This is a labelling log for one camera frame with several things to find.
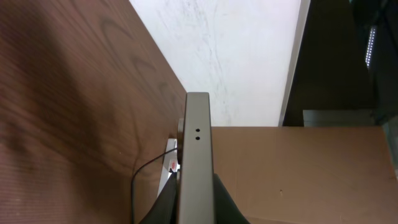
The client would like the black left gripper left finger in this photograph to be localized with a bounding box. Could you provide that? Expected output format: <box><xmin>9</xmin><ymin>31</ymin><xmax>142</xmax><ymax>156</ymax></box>
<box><xmin>140</xmin><ymin>173</ymin><xmax>178</xmax><ymax>224</ymax></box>

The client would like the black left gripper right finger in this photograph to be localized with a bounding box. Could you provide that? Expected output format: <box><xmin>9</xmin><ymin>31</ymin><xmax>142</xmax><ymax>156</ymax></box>
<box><xmin>213</xmin><ymin>174</ymin><xmax>249</xmax><ymax>224</ymax></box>

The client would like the black charger cable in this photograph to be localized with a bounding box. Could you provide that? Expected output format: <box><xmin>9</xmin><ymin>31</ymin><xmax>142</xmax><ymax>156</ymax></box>
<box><xmin>131</xmin><ymin>147</ymin><xmax>178</xmax><ymax>224</ymax></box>

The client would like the white power strip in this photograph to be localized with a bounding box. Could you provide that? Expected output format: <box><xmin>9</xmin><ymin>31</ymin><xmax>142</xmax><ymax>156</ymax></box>
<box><xmin>157</xmin><ymin>138</ymin><xmax>180</xmax><ymax>195</ymax></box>

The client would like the brown cardboard sheet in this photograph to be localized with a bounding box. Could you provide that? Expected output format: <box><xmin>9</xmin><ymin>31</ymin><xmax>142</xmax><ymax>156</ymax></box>
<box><xmin>212</xmin><ymin>127</ymin><xmax>397</xmax><ymax>223</ymax></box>

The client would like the white ceiling light strip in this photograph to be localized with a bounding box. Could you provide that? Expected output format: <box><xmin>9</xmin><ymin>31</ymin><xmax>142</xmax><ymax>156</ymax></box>
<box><xmin>365</xmin><ymin>26</ymin><xmax>377</xmax><ymax>68</ymax></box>

